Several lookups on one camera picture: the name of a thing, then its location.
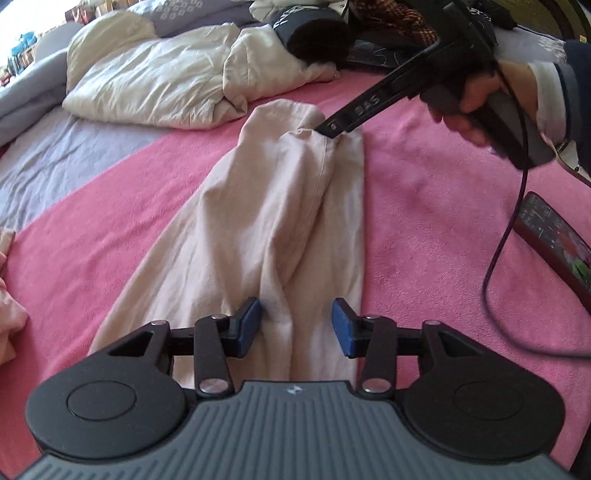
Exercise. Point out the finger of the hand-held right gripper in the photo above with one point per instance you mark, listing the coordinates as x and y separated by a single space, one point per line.
369 104

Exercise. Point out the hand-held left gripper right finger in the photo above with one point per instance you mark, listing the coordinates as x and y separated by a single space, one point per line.
342 330

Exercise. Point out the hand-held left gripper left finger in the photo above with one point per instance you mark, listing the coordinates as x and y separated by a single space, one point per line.
249 325

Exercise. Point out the beige pants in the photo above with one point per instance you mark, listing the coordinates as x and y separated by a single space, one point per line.
277 207

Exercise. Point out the peach pink garment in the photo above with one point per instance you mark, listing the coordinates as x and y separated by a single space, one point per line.
11 300

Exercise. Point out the person's right forearm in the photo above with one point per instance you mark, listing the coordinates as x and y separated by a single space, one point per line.
577 92

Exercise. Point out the person's right hand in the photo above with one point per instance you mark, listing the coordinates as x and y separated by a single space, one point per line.
485 87

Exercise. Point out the dark grey printed garment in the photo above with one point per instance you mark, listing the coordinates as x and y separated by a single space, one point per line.
378 53

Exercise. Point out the brown plaid garment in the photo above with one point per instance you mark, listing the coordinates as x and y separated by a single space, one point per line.
392 16

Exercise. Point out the navy fleece-lined garment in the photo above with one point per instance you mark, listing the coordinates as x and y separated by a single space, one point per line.
318 41

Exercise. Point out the dark olive object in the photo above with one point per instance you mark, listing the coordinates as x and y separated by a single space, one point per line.
572 18

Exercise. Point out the pink blanket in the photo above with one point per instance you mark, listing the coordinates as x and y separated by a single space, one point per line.
438 207

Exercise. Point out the cream duvet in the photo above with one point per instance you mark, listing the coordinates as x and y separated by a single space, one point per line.
152 78

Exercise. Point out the smartphone in dark red case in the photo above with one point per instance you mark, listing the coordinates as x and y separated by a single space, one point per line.
554 240

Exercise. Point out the lavender grey quilt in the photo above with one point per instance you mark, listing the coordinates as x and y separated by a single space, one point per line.
69 152

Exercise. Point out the blue plastic item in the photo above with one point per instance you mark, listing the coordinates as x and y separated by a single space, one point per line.
23 41

